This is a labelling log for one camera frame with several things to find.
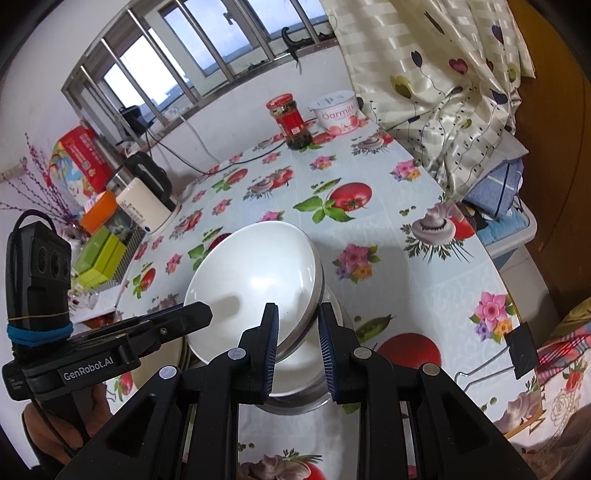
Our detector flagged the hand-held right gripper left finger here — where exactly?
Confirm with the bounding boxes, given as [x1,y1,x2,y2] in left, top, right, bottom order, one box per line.
[55,302,280,480]

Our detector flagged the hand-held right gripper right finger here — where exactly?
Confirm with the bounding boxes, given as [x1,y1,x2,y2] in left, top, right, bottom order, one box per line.
[318,302,539,480]

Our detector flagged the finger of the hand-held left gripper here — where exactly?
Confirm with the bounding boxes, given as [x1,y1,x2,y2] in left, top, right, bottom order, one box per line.
[69,306,185,340]
[117,301,214,355]

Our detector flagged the stainless steel bowl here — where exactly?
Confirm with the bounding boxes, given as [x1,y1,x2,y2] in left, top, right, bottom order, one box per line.
[180,290,358,416]

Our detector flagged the white bowl with blue stripe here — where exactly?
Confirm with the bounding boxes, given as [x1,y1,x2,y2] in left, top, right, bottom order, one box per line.
[184,220,324,365]

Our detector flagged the person's left hand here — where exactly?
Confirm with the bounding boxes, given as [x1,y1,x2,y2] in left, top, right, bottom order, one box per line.
[23,383,115,463]

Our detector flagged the lime green box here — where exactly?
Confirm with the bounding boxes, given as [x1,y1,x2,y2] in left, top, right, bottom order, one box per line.
[76,240,127,287]

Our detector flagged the striped basket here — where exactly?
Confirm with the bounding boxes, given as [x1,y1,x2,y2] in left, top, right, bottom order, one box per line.
[108,226,148,284]

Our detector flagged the orange box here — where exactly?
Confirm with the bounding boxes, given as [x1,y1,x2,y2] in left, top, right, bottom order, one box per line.
[79,191,118,234]

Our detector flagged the floral printed tablecloth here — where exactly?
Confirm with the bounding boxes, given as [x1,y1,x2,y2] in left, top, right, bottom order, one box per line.
[111,124,573,480]

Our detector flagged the purple flower branches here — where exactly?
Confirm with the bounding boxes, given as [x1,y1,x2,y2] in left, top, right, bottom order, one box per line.
[0,143,77,227]

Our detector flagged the cream electric kettle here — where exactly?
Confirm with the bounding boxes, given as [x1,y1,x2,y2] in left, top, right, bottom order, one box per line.
[106,151,183,236]

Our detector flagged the red cardboard box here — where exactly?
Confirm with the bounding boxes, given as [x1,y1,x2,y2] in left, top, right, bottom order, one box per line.
[48,126,114,195]

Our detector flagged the black charger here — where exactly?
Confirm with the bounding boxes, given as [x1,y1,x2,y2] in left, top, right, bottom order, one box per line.
[119,105,146,137]

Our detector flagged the black tablecloth clip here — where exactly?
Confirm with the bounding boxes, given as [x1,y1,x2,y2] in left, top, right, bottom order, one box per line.
[455,323,539,389]

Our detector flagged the plastic storage box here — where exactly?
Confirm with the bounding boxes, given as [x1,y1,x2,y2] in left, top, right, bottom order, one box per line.
[475,203,539,273]

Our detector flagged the red label glass jar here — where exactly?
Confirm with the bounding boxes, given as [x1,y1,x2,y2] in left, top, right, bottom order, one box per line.
[265,93,314,151]

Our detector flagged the plaid cloth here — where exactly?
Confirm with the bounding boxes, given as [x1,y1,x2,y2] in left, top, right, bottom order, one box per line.
[536,300,591,416]

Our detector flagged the white yogurt tub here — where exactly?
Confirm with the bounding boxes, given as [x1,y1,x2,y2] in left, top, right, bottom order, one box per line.
[308,90,363,134]

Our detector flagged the blue folded cloth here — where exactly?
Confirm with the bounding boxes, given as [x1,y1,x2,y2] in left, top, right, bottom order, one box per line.
[464,159,525,217]

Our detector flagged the barred window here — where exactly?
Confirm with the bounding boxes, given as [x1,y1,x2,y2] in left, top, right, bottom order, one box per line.
[62,0,338,123]

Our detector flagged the heart print curtain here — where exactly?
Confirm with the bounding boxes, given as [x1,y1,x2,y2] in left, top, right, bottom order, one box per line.
[318,0,536,204]

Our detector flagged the black hook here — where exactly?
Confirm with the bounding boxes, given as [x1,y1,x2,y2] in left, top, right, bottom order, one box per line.
[281,27,305,72]

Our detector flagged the brown wooden door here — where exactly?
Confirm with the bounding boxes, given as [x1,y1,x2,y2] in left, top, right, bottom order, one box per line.
[503,0,591,324]

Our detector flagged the black cable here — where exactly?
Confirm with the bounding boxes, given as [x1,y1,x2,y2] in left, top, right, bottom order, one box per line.
[139,131,289,176]

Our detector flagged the white cable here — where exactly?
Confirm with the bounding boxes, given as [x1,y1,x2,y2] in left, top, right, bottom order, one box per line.
[178,113,221,166]

